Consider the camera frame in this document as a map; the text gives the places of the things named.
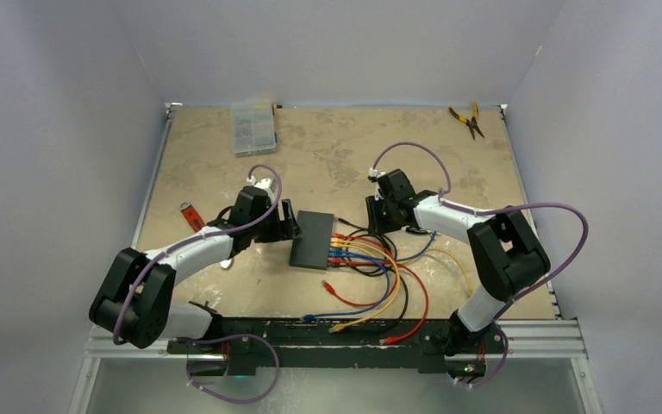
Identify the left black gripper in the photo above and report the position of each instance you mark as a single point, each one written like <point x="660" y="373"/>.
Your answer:
<point x="284" y="228"/>

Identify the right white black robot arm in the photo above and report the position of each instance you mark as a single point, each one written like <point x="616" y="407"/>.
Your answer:
<point x="507" y="255"/>

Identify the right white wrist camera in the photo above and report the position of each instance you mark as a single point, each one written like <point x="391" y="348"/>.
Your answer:
<point x="374" y="174"/>

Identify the yellow handled pliers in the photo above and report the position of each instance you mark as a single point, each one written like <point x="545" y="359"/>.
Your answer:
<point x="470" y="122"/>

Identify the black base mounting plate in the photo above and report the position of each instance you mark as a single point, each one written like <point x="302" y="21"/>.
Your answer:
<point x="247" y="343"/>

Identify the silver round metal piece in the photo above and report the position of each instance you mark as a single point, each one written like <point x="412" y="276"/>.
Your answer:
<point x="226" y="264"/>

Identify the small black cutters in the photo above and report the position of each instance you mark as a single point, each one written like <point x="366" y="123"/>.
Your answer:
<point x="416" y="231"/>

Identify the clear plastic organizer box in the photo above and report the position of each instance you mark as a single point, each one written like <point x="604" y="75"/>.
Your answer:
<point x="253" y="129"/>

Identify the black network switch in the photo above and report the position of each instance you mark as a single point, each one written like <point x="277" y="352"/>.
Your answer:
<point x="311" y="248"/>

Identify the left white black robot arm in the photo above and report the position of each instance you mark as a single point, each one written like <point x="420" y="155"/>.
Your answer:
<point x="134" y="302"/>

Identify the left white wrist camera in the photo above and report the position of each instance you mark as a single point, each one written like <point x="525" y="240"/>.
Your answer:
<point x="269" y="185"/>

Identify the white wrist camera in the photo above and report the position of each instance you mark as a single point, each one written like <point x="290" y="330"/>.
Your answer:
<point x="269" y="185"/>
<point x="374" y="174"/>

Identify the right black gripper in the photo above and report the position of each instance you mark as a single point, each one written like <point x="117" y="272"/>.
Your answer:
<point x="376" y="223"/>

